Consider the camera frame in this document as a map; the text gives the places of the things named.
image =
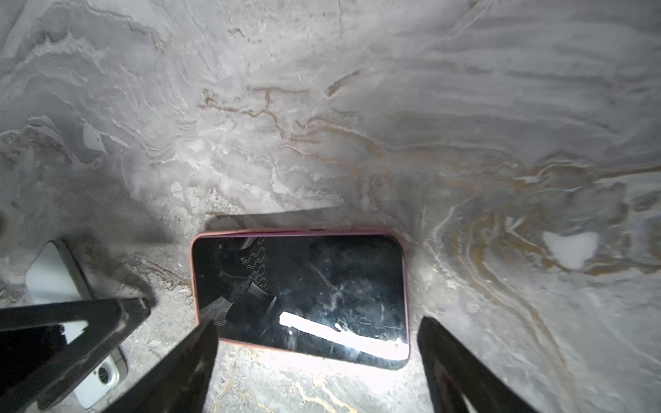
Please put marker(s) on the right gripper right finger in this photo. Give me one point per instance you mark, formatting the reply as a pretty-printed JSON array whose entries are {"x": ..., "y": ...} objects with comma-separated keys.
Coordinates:
[{"x": 457, "y": 379}]

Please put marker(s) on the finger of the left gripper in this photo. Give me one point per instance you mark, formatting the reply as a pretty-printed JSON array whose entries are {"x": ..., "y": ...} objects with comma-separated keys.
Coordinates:
[{"x": 111, "y": 321}]

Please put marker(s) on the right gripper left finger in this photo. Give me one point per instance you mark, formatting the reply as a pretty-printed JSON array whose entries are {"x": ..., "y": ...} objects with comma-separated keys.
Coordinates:
[{"x": 180, "y": 381}]

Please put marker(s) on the black phone purple edge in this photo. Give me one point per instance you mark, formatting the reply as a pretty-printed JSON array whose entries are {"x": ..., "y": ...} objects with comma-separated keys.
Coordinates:
[{"x": 304, "y": 294}]

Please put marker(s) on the pink phone case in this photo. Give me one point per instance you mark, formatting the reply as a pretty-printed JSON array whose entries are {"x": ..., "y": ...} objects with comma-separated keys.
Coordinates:
[{"x": 195, "y": 268}]

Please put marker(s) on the white phone face down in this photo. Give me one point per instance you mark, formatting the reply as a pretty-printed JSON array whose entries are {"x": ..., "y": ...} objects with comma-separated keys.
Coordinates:
[{"x": 54, "y": 279}]

